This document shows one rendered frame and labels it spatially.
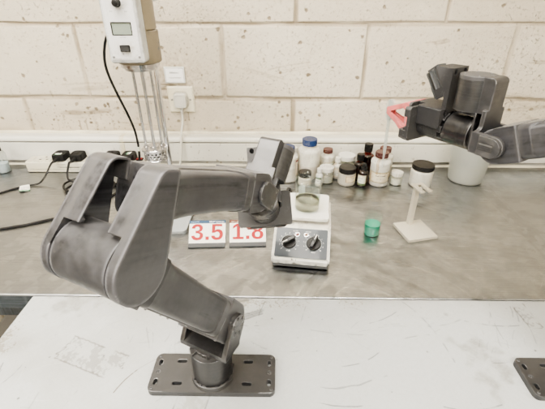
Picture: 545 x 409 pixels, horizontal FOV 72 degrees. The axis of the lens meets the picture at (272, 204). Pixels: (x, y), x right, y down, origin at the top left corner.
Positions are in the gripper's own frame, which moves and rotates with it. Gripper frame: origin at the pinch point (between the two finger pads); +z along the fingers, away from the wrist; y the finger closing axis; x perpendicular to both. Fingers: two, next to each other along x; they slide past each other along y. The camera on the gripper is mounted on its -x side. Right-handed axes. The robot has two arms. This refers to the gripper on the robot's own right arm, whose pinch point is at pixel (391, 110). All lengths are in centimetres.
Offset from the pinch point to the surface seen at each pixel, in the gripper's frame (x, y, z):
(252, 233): 29.7, 27.2, 14.5
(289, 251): 28.4, 24.8, 1.6
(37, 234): 31, 73, 45
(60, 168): 28, 64, 82
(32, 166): 27, 72, 87
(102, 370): 32, 66, -5
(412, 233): 31.3, -8.2, -5.0
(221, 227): 28.5, 33.5, 19.4
